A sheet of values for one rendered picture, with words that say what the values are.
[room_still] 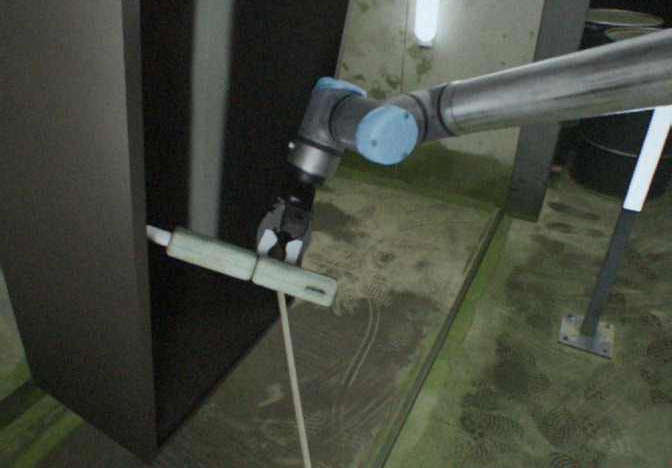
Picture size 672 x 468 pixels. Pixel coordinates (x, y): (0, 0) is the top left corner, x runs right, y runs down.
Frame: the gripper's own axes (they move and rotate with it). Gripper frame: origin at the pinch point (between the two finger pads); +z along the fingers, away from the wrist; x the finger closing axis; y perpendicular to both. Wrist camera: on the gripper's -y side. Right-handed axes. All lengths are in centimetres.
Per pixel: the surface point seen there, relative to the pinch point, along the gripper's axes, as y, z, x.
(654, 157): 53, -58, -105
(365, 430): 47, 56, -53
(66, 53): -26, -26, 35
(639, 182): 57, -50, -108
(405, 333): 87, 35, -69
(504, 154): 163, -48, -112
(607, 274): 70, -17, -124
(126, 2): -33, -33, 28
